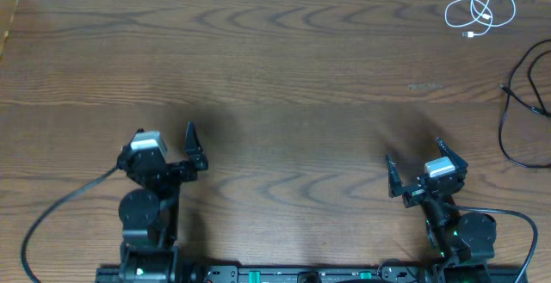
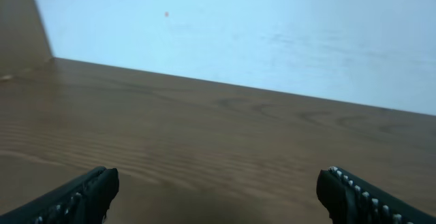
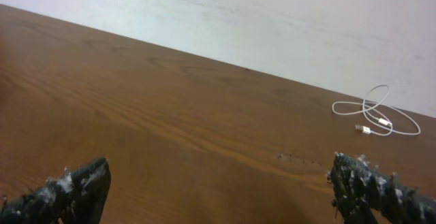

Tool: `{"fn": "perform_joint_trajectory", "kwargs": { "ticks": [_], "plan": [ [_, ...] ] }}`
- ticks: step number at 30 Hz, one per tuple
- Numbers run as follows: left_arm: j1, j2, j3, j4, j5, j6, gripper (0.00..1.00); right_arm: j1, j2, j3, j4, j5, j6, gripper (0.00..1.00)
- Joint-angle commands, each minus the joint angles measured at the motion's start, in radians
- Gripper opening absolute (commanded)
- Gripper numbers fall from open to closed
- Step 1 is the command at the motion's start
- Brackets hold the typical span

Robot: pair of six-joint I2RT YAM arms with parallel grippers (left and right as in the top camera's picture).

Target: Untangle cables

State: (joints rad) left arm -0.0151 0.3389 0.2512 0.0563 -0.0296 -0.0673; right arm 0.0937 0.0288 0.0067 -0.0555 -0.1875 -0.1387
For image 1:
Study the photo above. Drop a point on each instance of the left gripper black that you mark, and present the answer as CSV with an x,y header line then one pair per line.
x,y
173,170

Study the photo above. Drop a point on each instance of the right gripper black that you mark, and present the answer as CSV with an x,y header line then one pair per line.
x,y
423,189

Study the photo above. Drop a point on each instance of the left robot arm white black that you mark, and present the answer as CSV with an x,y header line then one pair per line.
x,y
149,214

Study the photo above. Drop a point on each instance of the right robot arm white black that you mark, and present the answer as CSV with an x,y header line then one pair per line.
x,y
464,240

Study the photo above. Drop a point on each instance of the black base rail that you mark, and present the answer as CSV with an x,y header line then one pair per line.
x,y
388,272

